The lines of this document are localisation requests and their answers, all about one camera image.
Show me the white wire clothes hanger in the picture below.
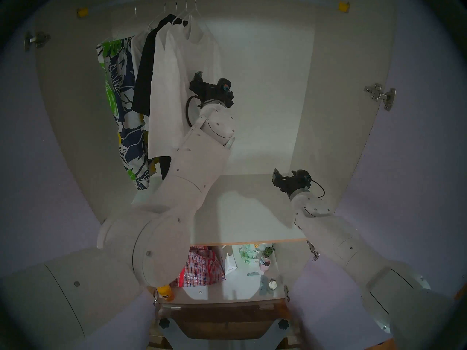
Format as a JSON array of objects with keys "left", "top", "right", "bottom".
[
  {"left": 147, "top": 2, "right": 169, "bottom": 31},
  {"left": 109, "top": 5, "right": 139, "bottom": 40},
  {"left": 182, "top": 0, "right": 216, "bottom": 40},
  {"left": 161, "top": 1, "right": 180, "bottom": 22},
  {"left": 171, "top": 0, "right": 190, "bottom": 24}
]

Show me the white wardrobe cabinet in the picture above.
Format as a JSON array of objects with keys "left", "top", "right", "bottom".
[{"left": 34, "top": 0, "right": 398, "bottom": 246}]

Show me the brown wooden panel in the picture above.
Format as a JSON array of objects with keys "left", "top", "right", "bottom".
[{"left": 156, "top": 303, "right": 292, "bottom": 341}]

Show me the light green crumpled cloth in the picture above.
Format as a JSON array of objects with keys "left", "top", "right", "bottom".
[{"left": 238, "top": 244, "right": 260, "bottom": 264}]

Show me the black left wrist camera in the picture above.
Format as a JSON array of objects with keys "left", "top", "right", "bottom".
[{"left": 217, "top": 78, "right": 235, "bottom": 98}]

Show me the floral leaf print skirt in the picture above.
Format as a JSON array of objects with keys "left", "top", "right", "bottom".
[{"left": 96, "top": 36, "right": 172, "bottom": 191}]

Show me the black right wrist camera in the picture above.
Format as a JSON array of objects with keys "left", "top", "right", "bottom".
[{"left": 295, "top": 169, "right": 313, "bottom": 188}]

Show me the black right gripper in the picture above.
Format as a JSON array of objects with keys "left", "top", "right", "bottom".
[{"left": 272, "top": 168, "right": 311, "bottom": 199}]

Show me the lilac wardrobe door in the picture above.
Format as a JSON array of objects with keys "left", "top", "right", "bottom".
[
  {"left": 292, "top": 0, "right": 467, "bottom": 348},
  {"left": 0, "top": 0, "right": 157, "bottom": 350}
]

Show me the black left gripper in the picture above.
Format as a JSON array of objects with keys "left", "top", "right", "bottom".
[{"left": 189, "top": 71, "right": 235, "bottom": 108}]

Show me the white low shelf board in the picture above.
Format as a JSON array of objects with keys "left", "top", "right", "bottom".
[{"left": 157, "top": 244, "right": 286, "bottom": 304}]

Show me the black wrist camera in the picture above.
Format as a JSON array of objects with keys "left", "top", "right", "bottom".
[
  {"left": 295, "top": 169, "right": 313, "bottom": 188},
  {"left": 217, "top": 78, "right": 235, "bottom": 98}
]

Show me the grey robot base frame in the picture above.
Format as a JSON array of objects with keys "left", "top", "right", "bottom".
[{"left": 158, "top": 318, "right": 289, "bottom": 350}]

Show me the long white shirt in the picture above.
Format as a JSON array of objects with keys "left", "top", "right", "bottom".
[{"left": 147, "top": 22, "right": 194, "bottom": 161}]

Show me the black long shirt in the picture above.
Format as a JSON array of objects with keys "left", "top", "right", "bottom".
[{"left": 131, "top": 14, "right": 189, "bottom": 180}]

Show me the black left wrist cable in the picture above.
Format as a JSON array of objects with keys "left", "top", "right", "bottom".
[{"left": 185, "top": 95, "right": 205, "bottom": 128}]

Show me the red plaid woven bag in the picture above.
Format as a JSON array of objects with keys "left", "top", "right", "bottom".
[{"left": 171, "top": 246, "right": 226, "bottom": 288}]

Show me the orange drink bottle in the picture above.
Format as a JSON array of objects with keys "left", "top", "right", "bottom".
[{"left": 157, "top": 284, "right": 175, "bottom": 303}]

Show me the white short-sleeve t-shirt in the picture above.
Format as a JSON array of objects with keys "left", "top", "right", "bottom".
[{"left": 182, "top": 15, "right": 225, "bottom": 110}]

